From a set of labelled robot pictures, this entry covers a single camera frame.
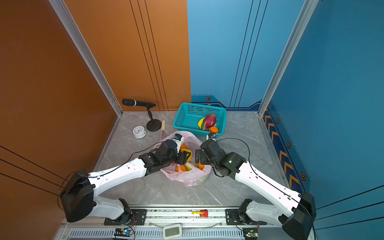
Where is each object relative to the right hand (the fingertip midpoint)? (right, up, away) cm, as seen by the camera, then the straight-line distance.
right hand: (201, 154), depth 76 cm
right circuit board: (+23, -37, -5) cm, 44 cm away
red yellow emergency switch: (+1, -29, -2) cm, 29 cm away
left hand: (-8, 0, +6) cm, 10 cm away
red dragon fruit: (+7, +17, +29) cm, 35 cm away
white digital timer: (-14, -34, -7) cm, 38 cm away
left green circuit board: (-38, -36, -5) cm, 53 cm away
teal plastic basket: (-9, +23, +43) cm, 50 cm away
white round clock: (-43, +10, +27) cm, 51 cm away
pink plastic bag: (-3, -10, -5) cm, 11 cm away
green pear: (-7, -10, +8) cm, 15 cm away
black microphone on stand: (-35, +15, +34) cm, 51 cm away
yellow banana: (0, +16, +33) cm, 37 cm away
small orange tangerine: (-11, -9, +6) cm, 15 cm away
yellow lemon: (-10, +2, -1) cm, 10 cm away
